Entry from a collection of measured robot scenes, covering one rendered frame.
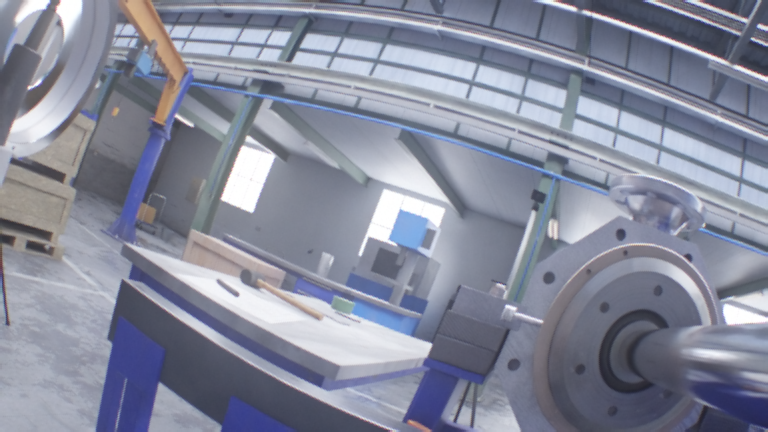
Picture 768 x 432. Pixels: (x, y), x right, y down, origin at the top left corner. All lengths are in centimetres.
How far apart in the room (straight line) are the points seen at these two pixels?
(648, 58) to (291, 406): 840
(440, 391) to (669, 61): 819
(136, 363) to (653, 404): 91
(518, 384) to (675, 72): 808
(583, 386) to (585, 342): 7
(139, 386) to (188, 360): 15
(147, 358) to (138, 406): 12
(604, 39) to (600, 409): 823
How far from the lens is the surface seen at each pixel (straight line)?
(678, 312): 86
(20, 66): 61
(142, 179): 834
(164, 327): 94
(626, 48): 883
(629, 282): 84
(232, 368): 85
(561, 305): 87
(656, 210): 106
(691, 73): 893
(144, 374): 97
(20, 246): 461
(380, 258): 1176
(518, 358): 98
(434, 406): 100
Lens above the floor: 107
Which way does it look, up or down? 7 degrees up
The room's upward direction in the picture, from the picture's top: 21 degrees clockwise
